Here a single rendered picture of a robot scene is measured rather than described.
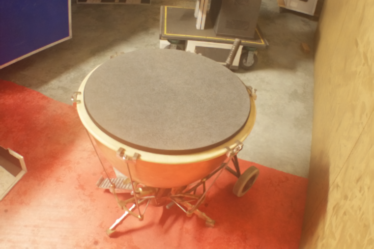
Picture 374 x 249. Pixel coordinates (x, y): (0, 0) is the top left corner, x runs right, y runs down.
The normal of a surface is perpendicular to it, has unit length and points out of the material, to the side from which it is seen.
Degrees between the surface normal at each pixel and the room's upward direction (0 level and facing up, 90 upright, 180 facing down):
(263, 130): 0
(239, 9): 90
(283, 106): 0
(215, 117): 0
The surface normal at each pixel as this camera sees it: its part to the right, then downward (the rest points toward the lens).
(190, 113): 0.11, -0.77
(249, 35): 0.04, 0.63
